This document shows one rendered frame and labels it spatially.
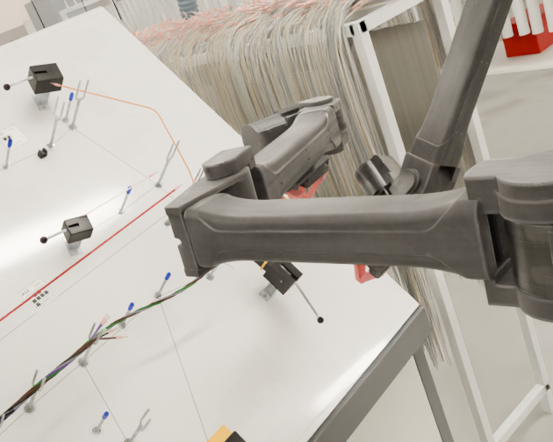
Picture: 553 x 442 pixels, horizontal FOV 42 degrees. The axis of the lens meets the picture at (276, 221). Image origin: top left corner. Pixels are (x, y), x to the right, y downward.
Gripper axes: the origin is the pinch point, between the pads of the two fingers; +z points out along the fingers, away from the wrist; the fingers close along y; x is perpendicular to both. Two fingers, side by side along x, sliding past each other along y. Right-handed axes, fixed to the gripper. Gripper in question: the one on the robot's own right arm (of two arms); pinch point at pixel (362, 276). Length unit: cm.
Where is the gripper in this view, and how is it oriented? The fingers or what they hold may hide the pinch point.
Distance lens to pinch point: 129.6
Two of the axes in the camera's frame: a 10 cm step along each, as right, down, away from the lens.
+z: -2.5, 6.4, 7.3
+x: 7.6, 5.9, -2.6
